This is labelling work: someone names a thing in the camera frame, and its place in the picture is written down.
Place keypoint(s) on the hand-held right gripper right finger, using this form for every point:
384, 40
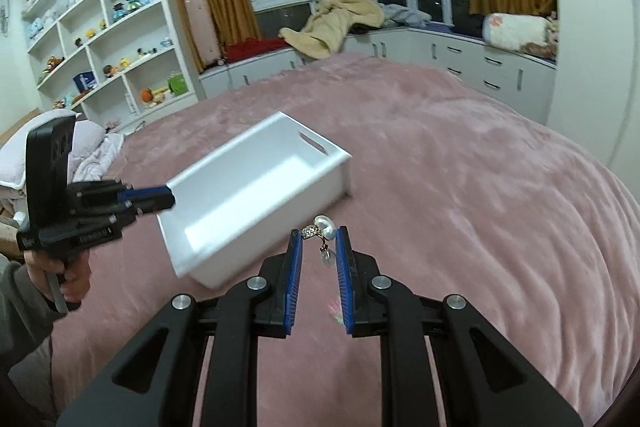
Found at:
344, 282

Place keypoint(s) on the red cloth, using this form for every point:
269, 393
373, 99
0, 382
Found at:
252, 47

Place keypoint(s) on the pink fluffy blanket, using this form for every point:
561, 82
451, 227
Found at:
475, 207

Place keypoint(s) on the grey clothes pile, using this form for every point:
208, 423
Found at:
407, 14

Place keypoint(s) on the white window seat cabinet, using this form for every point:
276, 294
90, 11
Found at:
450, 57

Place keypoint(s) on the white rectangular storage box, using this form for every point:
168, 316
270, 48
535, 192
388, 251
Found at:
240, 207

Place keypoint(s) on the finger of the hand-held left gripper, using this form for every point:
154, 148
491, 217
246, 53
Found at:
150, 194
115, 214

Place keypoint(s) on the green toy bag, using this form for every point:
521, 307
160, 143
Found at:
176, 83

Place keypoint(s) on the person's left hand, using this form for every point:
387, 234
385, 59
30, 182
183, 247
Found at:
77, 279

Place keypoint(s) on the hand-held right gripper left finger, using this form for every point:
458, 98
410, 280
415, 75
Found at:
295, 282

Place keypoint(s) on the silver pearl earring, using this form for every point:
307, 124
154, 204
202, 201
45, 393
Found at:
325, 228

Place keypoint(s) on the white shelf unit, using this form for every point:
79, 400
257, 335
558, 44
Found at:
125, 32

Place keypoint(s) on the person's left forearm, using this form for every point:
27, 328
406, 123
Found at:
20, 322

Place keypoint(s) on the pink suitcase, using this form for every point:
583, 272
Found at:
202, 32

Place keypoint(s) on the orange plush toy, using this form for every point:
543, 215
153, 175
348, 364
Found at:
147, 96

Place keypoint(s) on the yellow fleece blanket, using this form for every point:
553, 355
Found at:
330, 24

